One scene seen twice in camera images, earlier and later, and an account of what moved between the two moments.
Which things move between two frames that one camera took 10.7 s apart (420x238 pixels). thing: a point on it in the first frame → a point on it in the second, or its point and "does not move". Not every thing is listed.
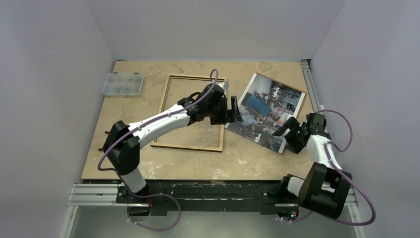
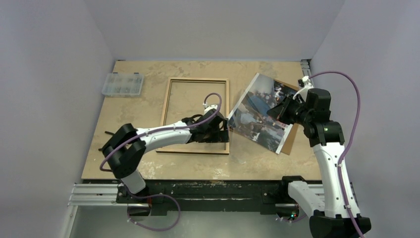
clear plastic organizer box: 123,85 does not move
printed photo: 266,106 does not move
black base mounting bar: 203,196 does not move
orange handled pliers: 102,149 does not move
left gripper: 225,119 → 221,136
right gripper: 296,134 → 282,109
